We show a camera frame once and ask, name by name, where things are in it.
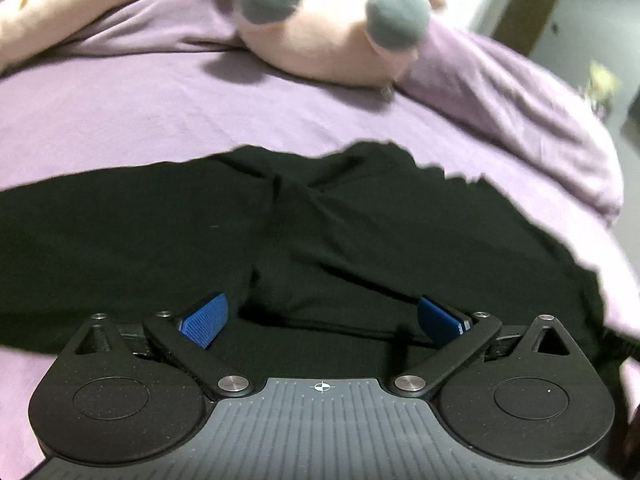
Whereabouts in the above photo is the black long-sleeve shirt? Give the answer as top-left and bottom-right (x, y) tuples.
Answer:
(1, 143), (626, 380)

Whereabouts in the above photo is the purple duvet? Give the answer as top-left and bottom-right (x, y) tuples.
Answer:
(398, 21), (624, 224)

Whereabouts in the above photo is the purple bed sheet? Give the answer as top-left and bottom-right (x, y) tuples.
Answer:
(0, 0), (640, 476)

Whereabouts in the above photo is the paper flower bouquet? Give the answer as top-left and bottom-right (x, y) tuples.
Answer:
(580, 61), (622, 122)

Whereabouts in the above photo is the pink plush toy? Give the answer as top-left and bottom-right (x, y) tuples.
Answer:
(1, 0), (446, 87)

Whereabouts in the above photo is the dark wooden door frame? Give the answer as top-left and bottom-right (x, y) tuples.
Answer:
(491, 0), (556, 56)

